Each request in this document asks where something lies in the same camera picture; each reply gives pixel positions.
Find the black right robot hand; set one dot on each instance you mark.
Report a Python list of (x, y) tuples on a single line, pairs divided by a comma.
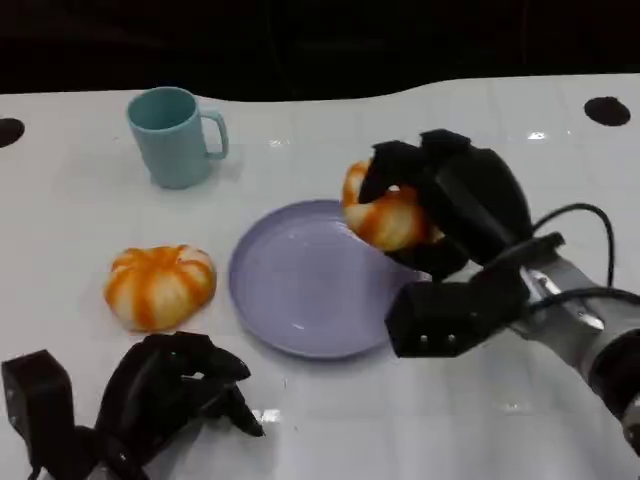
[(480, 200)]

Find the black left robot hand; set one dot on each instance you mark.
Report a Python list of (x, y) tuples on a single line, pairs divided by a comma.
[(150, 385)]

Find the orange white toy bread roll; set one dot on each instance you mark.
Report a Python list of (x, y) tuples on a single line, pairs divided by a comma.
[(387, 220), (157, 290)]

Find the black round table grommet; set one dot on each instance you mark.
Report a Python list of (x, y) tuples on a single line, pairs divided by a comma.
[(606, 111), (9, 132)]

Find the lilac plate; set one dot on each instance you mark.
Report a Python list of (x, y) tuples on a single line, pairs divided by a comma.
[(305, 290)]

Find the pale green mug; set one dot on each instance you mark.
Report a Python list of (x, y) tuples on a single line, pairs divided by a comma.
[(170, 147)]

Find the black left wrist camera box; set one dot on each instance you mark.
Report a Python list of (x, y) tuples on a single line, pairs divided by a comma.
[(35, 395)]

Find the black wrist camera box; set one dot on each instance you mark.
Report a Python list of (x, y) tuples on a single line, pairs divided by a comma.
[(35, 395), (450, 315)]

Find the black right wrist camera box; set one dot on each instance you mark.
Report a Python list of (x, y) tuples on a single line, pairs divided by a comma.
[(450, 315)]

